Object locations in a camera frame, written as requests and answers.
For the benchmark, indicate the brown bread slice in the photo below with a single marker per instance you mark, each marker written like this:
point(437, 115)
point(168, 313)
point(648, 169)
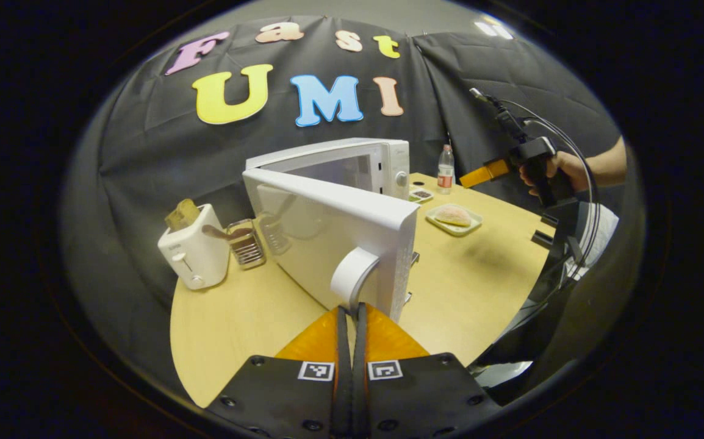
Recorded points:
point(181, 214)

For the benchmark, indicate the black backdrop cloth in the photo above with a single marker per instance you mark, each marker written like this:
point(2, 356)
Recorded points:
point(144, 158)

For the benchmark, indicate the small ceiling light panel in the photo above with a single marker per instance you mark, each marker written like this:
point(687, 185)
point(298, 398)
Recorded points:
point(493, 29)

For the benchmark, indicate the white microwave oven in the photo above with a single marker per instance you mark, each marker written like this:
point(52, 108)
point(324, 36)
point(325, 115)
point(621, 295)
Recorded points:
point(327, 244)

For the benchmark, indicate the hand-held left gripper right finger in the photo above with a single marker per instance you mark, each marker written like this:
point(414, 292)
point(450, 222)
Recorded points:
point(359, 378)

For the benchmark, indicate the pale green square plate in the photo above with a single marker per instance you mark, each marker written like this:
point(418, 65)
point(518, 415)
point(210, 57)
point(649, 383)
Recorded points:
point(468, 227)

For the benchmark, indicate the pale pink pastry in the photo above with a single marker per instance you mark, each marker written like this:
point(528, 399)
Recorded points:
point(452, 215)

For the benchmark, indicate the ribbed glass jar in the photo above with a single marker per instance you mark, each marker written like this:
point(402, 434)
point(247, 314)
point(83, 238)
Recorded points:
point(247, 247)

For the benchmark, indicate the white cloth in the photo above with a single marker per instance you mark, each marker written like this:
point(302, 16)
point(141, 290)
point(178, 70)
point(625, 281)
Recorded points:
point(605, 235)

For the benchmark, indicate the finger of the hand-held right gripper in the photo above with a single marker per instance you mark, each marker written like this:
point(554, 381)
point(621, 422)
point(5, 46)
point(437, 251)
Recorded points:
point(483, 174)

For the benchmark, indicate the brown spoon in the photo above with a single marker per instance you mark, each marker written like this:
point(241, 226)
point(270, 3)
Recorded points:
point(218, 232)

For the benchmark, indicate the white toaster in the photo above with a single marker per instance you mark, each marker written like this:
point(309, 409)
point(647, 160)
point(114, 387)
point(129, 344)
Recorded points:
point(196, 256)

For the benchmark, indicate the divided dish of beans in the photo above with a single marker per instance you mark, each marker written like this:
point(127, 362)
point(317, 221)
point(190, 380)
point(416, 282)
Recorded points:
point(421, 194)

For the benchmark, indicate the clear plastic water bottle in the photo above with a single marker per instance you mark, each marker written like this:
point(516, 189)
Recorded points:
point(445, 171)

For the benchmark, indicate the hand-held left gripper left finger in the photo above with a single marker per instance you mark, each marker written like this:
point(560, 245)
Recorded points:
point(343, 378)

